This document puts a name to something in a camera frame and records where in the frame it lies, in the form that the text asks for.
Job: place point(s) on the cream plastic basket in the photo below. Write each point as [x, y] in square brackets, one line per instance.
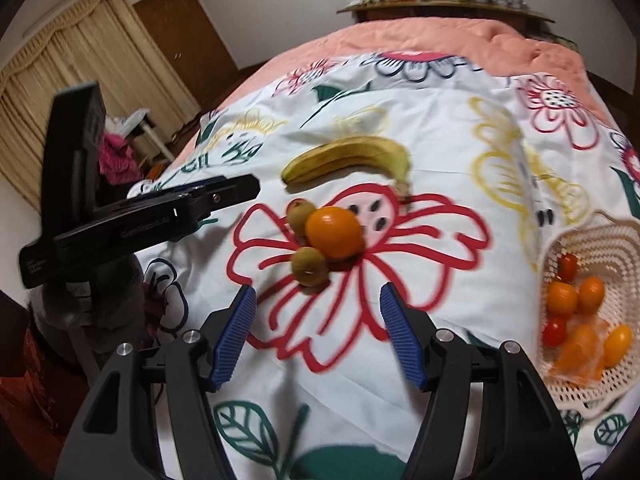
[610, 250]

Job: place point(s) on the large orange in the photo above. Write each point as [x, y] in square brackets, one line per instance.
[618, 346]

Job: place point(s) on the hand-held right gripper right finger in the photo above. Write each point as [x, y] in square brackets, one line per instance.
[405, 341]

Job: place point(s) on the white floral blanket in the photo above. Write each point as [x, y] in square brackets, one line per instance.
[440, 170]

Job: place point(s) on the orange printed plastic bag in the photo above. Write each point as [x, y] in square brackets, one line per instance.
[580, 352]

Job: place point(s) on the beige curtain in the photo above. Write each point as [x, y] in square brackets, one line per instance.
[75, 70]

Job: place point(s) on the red tomato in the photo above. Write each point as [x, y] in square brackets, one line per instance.
[567, 266]
[554, 332]

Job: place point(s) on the brown wooden door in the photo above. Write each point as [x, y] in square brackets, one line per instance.
[185, 40]

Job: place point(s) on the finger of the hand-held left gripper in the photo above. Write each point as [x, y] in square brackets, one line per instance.
[230, 192]
[175, 187]

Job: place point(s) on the yellow banana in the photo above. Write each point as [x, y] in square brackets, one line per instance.
[345, 157]

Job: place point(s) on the brown kiwi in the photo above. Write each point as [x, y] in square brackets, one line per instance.
[297, 216]
[310, 266]

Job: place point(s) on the white side table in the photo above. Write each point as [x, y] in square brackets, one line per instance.
[145, 122]

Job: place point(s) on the dark red cloth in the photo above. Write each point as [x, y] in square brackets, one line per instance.
[35, 400]

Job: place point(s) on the pink cloth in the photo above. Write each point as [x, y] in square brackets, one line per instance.
[117, 157]

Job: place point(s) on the pink blanket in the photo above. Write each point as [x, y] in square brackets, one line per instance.
[450, 35]

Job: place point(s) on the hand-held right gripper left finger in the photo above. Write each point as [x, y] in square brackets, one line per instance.
[227, 341]

